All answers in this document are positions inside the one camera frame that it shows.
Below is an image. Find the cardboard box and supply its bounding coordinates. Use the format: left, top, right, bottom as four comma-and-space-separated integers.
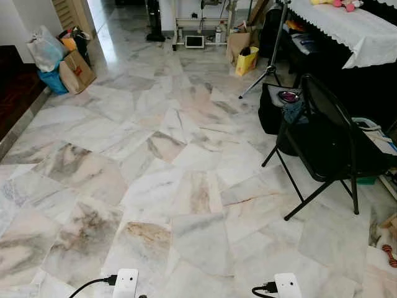
377, 213, 397, 235

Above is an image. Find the black folding chair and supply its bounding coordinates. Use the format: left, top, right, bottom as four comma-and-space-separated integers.
261, 73, 397, 222

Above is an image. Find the red dumbbell toy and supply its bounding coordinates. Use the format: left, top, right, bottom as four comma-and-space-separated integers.
381, 244, 397, 268

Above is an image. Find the pink bowl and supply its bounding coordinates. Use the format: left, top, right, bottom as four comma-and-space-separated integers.
277, 90, 302, 104

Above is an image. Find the table with white lace cloth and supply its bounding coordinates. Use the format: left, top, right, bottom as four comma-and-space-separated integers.
288, 0, 397, 70

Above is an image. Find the black fabric bag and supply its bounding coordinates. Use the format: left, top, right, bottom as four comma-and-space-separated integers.
258, 82, 305, 137

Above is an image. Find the pink plush toy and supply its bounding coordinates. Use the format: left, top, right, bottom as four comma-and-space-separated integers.
310, 0, 364, 12

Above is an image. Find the black tripod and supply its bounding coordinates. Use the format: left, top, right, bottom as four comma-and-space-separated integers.
238, 0, 293, 100

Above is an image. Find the yellow paper bag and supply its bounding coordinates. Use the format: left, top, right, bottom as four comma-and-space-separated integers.
235, 46, 261, 78

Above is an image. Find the plain brown paper bag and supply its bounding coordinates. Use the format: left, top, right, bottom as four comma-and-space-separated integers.
226, 27, 255, 64

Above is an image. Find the white metal rack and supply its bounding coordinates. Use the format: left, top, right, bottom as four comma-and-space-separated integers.
172, 14, 232, 51

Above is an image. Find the black upright vacuum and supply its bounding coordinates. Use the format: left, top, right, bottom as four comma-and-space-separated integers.
144, 0, 167, 43

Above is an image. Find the brown paper bag red tag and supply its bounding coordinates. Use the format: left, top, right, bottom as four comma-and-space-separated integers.
58, 50, 97, 96

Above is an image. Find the blue bag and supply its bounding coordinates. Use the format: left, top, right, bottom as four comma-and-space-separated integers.
37, 67, 69, 96

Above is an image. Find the wooden louvre door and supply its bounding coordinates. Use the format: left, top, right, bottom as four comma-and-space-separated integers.
51, 0, 97, 39

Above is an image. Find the white plastic bag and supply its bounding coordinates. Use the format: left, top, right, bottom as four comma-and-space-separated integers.
27, 25, 69, 73

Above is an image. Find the dark wooden platform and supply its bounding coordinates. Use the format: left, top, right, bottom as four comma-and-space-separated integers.
0, 44, 51, 159

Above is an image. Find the white tote bag teal handle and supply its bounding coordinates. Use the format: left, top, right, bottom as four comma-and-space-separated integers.
351, 116, 397, 156

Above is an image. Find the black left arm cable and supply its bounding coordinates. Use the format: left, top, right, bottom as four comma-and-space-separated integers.
69, 275, 118, 298

